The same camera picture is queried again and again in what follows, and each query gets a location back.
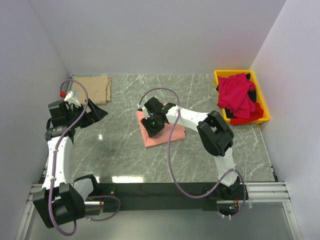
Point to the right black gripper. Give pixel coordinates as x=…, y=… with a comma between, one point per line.
x=151, y=130

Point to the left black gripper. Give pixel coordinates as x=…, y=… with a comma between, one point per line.
x=95, y=114

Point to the pink t shirt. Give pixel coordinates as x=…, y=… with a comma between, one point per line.
x=179, y=133

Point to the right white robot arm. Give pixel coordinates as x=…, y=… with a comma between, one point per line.
x=215, y=134

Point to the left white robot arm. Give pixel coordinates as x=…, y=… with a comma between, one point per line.
x=62, y=199

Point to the brown cardboard sheet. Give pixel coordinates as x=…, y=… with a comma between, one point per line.
x=98, y=88

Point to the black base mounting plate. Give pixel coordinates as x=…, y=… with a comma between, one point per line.
x=161, y=196

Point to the red t shirt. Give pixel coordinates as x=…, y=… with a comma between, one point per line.
x=255, y=116

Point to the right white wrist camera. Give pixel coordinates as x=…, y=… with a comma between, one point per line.
x=142, y=112

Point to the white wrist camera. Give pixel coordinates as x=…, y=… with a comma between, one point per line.
x=72, y=98
x=142, y=112

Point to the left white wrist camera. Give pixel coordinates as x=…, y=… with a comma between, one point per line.
x=72, y=98

